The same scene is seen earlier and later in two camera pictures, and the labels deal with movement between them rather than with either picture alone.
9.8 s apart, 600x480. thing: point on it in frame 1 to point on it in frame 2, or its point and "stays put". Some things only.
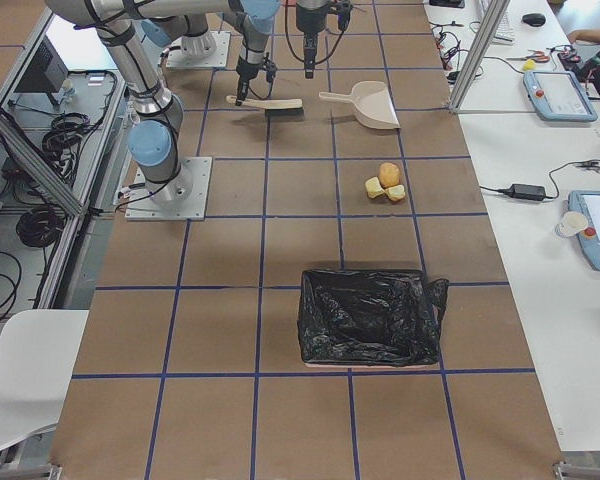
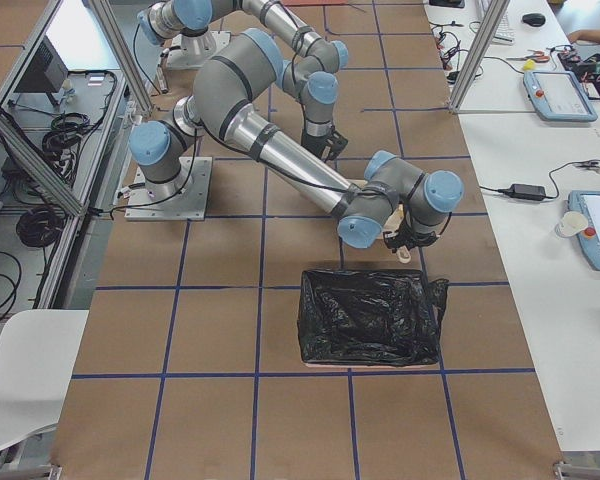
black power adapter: (527, 192) stays put
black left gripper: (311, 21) to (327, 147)
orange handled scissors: (537, 56) stays put
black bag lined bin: (370, 318) stays put
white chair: (35, 357) stays put
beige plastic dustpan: (371, 102) to (361, 183)
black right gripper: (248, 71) to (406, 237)
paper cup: (571, 223) stays put
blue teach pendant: (558, 95) stays put
